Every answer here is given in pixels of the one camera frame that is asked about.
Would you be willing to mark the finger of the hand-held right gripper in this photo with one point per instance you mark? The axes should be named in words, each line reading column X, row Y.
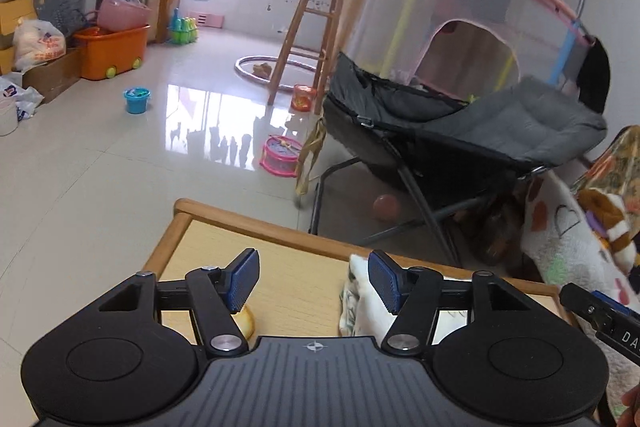
column 585, row 307
column 620, row 306

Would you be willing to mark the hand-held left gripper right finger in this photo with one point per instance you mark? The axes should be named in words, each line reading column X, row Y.
column 384, row 279

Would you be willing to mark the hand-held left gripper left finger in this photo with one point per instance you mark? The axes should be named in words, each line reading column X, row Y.
column 245, row 279

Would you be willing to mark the white floral baby shirt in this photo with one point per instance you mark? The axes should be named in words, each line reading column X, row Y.
column 360, row 307

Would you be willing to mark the round yellow biscuit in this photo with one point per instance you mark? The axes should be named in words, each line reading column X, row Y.
column 247, row 322

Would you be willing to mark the wooden low table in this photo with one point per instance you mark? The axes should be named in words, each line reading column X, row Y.
column 290, row 257

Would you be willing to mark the white patchwork quilt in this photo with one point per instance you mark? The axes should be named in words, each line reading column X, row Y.
column 560, row 247

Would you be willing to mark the brown ball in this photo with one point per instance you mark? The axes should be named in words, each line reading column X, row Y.
column 386, row 208

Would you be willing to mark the brown white stuffed toy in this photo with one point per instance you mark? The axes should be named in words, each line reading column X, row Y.
column 607, row 217

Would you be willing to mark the pink toy drum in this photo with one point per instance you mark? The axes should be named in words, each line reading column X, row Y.
column 280, row 157

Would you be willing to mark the yellow ribbon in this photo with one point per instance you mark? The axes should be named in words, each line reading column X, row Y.
column 310, row 152

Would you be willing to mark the wooden armchair floral cover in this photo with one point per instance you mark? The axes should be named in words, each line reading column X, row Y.
column 620, row 152

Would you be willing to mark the black baby stroller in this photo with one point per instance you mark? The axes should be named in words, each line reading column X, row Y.
column 475, row 132

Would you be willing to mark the orange toy bucket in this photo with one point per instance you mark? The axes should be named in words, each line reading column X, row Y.
column 304, row 99

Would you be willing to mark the silver hula hoop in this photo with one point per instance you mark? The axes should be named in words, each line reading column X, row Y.
column 245, row 74

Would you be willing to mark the blue toy bucket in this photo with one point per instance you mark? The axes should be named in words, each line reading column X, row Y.
column 137, row 103

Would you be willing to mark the small brown toy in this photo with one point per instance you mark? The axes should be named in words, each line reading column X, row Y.
column 262, row 70

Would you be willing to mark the black cloth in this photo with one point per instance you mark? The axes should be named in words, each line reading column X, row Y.
column 595, row 77

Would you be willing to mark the tall wooden stool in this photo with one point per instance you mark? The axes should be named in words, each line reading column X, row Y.
column 302, row 32

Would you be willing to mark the set of toy bowling pins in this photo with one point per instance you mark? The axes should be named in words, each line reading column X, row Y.
column 182, row 29

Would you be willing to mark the orange wheeled storage bin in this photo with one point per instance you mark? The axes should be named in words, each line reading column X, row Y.
column 110, row 54

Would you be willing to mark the pink low step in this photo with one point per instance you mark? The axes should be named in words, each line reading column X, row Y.
column 207, row 19

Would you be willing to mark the pink mesh playpen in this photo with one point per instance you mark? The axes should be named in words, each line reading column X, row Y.
column 450, row 17

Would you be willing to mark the open brown cardboard box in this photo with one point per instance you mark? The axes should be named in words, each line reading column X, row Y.
column 55, row 79

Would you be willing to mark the white plastic bag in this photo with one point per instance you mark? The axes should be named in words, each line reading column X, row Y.
column 22, row 94

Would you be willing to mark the pink plastic basket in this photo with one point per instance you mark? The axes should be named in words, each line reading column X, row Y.
column 122, row 14

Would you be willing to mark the plastic bag orange print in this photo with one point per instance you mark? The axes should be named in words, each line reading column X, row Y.
column 40, row 47

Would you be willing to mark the grey plastic basket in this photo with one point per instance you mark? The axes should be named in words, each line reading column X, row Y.
column 60, row 9

